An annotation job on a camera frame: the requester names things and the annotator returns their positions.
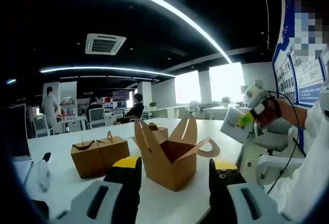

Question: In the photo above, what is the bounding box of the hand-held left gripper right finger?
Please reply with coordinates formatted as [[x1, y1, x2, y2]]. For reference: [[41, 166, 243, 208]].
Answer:
[[208, 158, 291, 224]]

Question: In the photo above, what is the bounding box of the shelf of colourful items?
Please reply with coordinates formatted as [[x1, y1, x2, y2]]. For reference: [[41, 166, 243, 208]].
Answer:
[[60, 98, 78, 117]]

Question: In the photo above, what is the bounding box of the white chair armrest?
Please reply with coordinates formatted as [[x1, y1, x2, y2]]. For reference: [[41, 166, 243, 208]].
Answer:
[[256, 154, 306, 186]]

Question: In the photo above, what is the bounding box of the ceiling air conditioner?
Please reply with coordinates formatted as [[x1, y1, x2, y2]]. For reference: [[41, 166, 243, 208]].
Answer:
[[85, 33, 127, 56]]

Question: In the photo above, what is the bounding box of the blue white wall poster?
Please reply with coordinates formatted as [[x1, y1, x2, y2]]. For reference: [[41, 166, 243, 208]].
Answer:
[[271, 0, 329, 107]]

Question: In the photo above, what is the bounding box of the black cable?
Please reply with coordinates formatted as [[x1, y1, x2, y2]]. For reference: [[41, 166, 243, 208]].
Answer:
[[266, 90, 302, 195]]

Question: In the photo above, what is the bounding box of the person's white shirt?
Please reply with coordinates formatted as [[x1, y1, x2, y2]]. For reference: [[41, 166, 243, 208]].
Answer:
[[267, 90, 329, 220]]

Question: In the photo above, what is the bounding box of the white handheld device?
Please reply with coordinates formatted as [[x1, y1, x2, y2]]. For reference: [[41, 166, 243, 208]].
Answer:
[[37, 160, 51, 192]]

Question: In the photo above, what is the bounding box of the grey office chair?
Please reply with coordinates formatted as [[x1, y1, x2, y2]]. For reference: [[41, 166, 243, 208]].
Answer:
[[246, 125, 297, 168]]

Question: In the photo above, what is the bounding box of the purple screen monitor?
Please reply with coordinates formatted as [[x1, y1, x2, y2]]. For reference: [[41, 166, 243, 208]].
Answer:
[[112, 90, 131, 102]]

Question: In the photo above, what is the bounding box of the person's right hand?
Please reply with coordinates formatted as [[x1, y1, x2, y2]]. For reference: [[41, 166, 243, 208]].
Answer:
[[257, 97, 283, 129]]

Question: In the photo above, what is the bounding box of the white printed item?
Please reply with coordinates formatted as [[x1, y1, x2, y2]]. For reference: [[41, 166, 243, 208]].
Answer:
[[220, 106, 255, 144]]

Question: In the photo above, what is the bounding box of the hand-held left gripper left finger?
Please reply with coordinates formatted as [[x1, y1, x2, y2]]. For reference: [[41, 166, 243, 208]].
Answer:
[[55, 156, 142, 224]]

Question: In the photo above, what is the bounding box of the curved ceiling light strip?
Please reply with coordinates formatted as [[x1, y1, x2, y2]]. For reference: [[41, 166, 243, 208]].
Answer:
[[39, 65, 177, 78]]

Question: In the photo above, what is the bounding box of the white office chair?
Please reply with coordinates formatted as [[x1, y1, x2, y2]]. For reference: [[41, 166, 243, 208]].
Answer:
[[31, 114, 55, 138], [88, 107, 106, 129], [188, 100, 199, 115]]

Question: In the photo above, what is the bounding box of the silver laptop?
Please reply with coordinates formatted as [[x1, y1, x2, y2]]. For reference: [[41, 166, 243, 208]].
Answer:
[[7, 102, 34, 183]]

